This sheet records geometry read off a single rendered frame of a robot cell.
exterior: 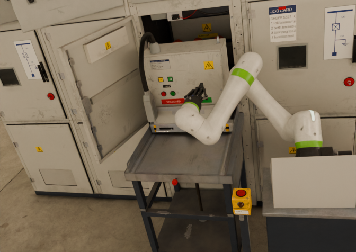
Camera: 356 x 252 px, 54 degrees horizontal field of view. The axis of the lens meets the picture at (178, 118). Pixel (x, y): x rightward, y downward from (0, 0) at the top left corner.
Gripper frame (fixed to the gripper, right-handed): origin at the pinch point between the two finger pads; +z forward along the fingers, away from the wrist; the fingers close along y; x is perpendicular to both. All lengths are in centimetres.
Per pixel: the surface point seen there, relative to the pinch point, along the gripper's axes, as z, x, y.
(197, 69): 13.3, 5.8, -3.6
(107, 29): 14, 34, -55
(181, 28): 101, 8, -36
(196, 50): 16.9, 16.1, -3.9
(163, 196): 38, -115, -56
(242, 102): 40, -30, 17
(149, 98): 2.8, -6.9, -33.2
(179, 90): 13.2, -7.4, -17.1
